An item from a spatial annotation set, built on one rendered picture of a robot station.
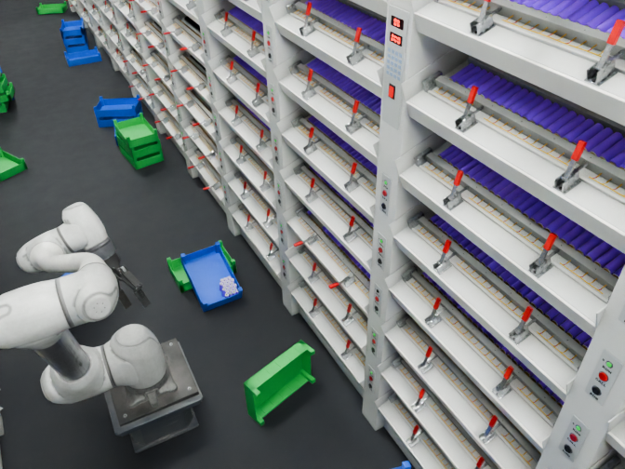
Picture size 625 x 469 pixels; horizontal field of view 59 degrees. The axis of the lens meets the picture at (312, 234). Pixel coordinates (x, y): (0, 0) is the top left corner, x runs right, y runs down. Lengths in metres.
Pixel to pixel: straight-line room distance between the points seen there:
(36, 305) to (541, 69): 1.21
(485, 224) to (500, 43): 0.40
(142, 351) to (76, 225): 0.48
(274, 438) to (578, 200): 1.55
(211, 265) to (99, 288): 1.43
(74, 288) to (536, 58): 1.14
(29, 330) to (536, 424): 1.22
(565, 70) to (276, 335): 1.87
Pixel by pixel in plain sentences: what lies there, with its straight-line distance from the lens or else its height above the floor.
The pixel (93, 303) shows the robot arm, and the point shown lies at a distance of 1.46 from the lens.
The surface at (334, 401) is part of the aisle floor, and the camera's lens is 2.35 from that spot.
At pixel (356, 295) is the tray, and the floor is 0.56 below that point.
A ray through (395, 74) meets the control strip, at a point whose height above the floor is 1.41.
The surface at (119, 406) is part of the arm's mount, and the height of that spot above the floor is 0.21.
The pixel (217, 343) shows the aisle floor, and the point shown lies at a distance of 2.59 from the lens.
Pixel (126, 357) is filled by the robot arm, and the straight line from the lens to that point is 2.02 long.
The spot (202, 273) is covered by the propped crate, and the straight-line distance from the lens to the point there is 2.83.
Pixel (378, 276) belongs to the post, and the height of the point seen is 0.77.
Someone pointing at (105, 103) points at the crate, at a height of 0.10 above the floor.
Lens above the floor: 1.93
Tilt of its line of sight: 38 degrees down
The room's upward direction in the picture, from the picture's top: 1 degrees counter-clockwise
